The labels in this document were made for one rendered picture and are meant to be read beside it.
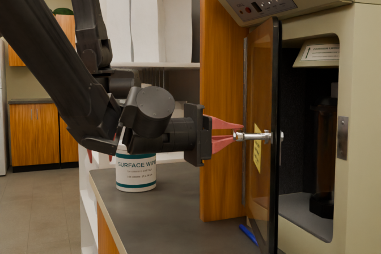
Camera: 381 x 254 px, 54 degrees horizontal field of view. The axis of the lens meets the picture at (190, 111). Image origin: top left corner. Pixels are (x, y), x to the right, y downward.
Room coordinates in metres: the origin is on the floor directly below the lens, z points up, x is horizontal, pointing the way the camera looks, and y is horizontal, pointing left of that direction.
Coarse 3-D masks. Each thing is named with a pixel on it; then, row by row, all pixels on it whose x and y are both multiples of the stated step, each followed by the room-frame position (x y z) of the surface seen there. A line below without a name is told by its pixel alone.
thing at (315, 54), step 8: (304, 40) 0.77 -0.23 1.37; (312, 40) 0.72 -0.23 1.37; (320, 40) 0.71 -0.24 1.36; (328, 40) 0.70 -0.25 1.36; (336, 40) 0.69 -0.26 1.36; (304, 48) 0.74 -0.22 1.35; (312, 48) 0.71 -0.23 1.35; (320, 48) 0.70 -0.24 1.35; (328, 48) 0.69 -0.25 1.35; (336, 48) 0.68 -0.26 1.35; (304, 56) 0.72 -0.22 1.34; (312, 56) 0.71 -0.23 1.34; (320, 56) 0.69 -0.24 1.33; (328, 56) 0.68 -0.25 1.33; (336, 56) 0.68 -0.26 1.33; (296, 64) 0.74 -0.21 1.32; (304, 64) 0.71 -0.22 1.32; (312, 64) 0.70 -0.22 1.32; (320, 64) 0.69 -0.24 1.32; (328, 64) 0.68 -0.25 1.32; (336, 64) 0.67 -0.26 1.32
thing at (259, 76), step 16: (272, 16) 0.58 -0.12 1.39; (256, 32) 0.72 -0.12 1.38; (272, 32) 0.57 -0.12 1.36; (256, 48) 0.72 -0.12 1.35; (272, 48) 0.57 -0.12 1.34; (256, 64) 0.71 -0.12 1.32; (272, 64) 0.57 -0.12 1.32; (256, 80) 0.71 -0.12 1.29; (272, 80) 0.57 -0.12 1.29; (256, 96) 0.71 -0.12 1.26; (272, 96) 0.57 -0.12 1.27; (256, 112) 0.71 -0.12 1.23; (272, 112) 0.57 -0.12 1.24; (272, 128) 0.57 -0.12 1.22; (272, 144) 0.57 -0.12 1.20; (272, 160) 0.57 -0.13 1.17; (256, 176) 0.69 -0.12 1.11; (272, 176) 0.57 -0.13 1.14; (256, 192) 0.69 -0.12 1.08; (272, 192) 0.57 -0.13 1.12; (256, 208) 0.69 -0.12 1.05; (272, 208) 0.57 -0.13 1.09; (256, 224) 0.68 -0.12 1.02; (272, 224) 0.57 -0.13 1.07; (256, 240) 0.68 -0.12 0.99; (272, 240) 0.57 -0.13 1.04
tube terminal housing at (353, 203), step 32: (288, 32) 0.74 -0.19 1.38; (320, 32) 0.66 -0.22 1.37; (352, 32) 0.59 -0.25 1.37; (352, 64) 0.59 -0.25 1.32; (352, 96) 0.59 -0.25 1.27; (352, 128) 0.59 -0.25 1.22; (352, 160) 0.59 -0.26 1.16; (352, 192) 0.59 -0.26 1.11; (288, 224) 0.73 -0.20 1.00; (352, 224) 0.59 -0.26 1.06
